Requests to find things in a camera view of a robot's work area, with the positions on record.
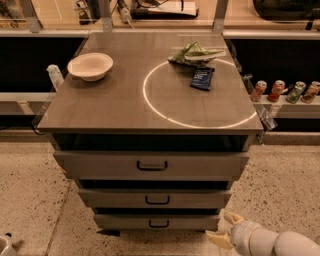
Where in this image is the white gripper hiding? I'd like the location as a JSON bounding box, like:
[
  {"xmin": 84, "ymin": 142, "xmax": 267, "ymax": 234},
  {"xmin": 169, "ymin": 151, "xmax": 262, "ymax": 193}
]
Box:
[{"xmin": 205, "ymin": 212, "xmax": 263, "ymax": 256}]

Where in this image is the grey bottom drawer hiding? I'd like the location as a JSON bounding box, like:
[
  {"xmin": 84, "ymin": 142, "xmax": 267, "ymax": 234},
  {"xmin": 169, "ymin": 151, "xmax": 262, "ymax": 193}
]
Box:
[{"xmin": 94, "ymin": 214, "xmax": 219, "ymax": 230}]

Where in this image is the grey drawer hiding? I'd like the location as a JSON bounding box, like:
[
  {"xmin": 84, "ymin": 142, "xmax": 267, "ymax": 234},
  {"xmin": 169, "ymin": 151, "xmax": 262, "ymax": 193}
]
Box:
[
  {"xmin": 54, "ymin": 151, "xmax": 249, "ymax": 181},
  {"xmin": 79, "ymin": 189, "xmax": 231, "ymax": 209},
  {"xmin": 94, "ymin": 214, "xmax": 219, "ymax": 230}
]

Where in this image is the grey drawer cabinet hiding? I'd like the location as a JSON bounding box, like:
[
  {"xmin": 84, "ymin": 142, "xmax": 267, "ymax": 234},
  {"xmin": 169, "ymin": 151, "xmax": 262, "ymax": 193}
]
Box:
[{"xmin": 39, "ymin": 32, "xmax": 262, "ymax": 216}]

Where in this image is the grey middle drawer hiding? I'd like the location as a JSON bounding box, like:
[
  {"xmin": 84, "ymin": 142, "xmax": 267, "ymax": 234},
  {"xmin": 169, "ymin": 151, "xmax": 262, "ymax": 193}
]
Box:
[{"xmin": 79, "ymin": 189, "xmax": 231, "ymax": 209}]

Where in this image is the grey top drawer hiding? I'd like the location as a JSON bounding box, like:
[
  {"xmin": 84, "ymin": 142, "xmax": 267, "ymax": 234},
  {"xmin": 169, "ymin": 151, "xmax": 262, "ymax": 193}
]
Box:
[{"xmin": 54, "ymin": 151, "xmax": 249, "ymax": 181}]

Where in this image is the clear plastic side holder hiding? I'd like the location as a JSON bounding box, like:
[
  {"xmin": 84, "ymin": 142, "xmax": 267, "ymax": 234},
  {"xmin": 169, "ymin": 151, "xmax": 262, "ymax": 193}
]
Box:
[{"xmin": 225, "ymin": 39, "xmax": 277, "ymax": 131}]

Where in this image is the red soda can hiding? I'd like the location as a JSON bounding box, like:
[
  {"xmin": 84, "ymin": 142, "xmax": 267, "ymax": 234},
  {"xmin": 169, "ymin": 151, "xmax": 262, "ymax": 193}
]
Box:
[{"xmin": 267, "ymin": 80, "xmax": 285, "ymax": 102}]

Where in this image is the orange soda can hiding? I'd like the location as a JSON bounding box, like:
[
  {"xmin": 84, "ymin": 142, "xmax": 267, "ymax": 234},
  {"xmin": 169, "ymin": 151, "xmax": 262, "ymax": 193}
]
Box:
[{"xmin": 250, "ymin": 80, "xmax": 267, "ymax": 102}]

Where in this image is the green soda can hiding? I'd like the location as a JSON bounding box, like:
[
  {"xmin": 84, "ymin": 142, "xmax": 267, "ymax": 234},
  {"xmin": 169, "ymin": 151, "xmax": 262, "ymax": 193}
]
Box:
[{"xmin": 286, "ymin": 81, "xmax": 306, "ymax": 104}]

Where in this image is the dark blue snack packet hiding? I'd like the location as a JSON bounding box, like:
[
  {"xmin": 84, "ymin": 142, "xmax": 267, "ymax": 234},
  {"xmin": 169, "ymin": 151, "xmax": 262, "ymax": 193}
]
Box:
[{"xmin": 191, "ymin": 67, "xmax": 215, "ymax": 91}]

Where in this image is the tan soda can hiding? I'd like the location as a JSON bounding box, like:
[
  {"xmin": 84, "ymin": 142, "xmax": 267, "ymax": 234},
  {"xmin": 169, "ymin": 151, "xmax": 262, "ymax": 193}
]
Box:
[{"xmin": 301, "ymin": 81, "xmax": 320, "ymax": 104}]

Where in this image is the green chip bag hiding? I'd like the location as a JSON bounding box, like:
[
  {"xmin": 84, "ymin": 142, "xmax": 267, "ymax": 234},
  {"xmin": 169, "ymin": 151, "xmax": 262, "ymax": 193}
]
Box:
[{"xmin": 168, "ymin": 42, "xmax": 226, "ymax": 66}]

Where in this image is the white bowl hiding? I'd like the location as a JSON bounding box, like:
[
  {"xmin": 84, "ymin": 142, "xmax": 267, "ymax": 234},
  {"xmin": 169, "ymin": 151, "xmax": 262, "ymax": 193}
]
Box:
[{"xmin": 67, "ymin": 53, "xmax": 113, "ymax": 82}]

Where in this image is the white object floor corner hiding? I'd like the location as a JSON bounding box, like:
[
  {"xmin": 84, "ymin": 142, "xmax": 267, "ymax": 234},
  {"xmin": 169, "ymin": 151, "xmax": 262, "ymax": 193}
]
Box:
[{"xmin": 0, "ymin": 235, "xmax": 18, "ymax": 256}]

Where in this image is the white bottle left side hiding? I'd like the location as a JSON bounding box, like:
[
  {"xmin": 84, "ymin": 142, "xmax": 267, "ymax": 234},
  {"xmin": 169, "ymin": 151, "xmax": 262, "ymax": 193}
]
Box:
[{"xmin": 47, "ymin": 64, "xmax": 64, "ymax": 90}]

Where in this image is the black bag on shelf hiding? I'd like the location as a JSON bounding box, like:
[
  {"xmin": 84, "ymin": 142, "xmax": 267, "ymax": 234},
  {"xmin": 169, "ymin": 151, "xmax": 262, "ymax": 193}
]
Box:
[{"xmin": 253, "ymin": 0, "xmax": 320, "ymax": 21}]

